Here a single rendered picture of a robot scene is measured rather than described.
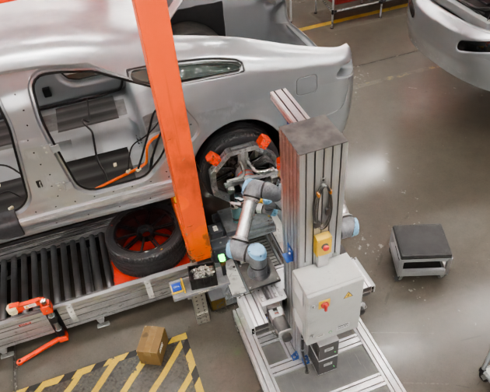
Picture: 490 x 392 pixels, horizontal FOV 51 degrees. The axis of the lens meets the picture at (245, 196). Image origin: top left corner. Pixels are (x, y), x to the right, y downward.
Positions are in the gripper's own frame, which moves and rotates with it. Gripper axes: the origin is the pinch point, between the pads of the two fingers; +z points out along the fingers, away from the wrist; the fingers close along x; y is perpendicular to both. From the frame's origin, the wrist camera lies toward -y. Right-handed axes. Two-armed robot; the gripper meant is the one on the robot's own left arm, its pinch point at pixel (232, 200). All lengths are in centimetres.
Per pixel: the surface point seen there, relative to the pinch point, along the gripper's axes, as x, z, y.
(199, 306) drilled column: -63, 8, 56
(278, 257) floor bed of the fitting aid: 14, -28, 77
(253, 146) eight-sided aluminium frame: 33.7, -6.3, -26.8
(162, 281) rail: -57, 42, 47
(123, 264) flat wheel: -57, 74, 37
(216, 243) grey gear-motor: -13.3, 13.5, 41.8
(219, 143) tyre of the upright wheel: 26.8, 18.0, -30.1
